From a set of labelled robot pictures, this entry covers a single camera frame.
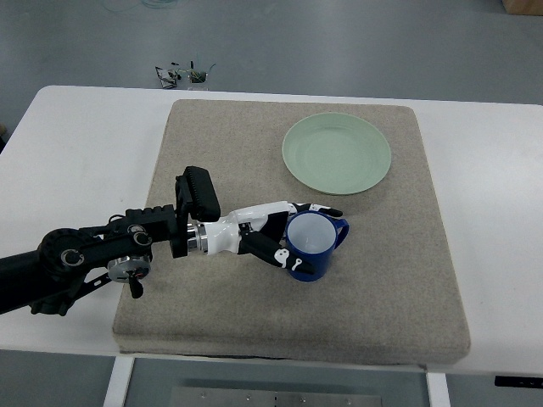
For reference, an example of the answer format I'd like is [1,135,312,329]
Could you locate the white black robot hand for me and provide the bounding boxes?
[197,201,343,270]

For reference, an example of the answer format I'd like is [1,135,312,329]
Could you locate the blue mug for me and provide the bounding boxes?
[285,211,350,282]

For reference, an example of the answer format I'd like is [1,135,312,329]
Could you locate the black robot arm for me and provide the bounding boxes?
[1,166,221,315]

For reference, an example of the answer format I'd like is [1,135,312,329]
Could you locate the green plate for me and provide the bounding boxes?
[282,112,392,195]

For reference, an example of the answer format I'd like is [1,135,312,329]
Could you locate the grey cushion mat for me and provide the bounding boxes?
[113,100,471,365]

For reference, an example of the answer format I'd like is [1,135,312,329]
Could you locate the white table leg left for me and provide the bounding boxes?
[103,356,135,407]

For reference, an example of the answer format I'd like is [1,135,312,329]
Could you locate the white table leg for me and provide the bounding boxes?
[426,372,451,407]
[103,356,135,407]

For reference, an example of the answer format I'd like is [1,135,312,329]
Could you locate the white table leg right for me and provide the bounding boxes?
[426,372,451,407]

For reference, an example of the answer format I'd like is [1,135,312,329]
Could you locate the black table control panel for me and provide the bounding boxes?
[494,376,543,389]

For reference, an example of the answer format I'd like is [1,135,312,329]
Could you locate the cardboard box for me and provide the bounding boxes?
[501,0,543,16]

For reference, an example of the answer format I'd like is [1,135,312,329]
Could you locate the electronic parts with wires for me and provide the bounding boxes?
[154,60,216,91]

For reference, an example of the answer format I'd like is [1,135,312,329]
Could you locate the metal base plate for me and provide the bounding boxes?
[169,387,383,407]

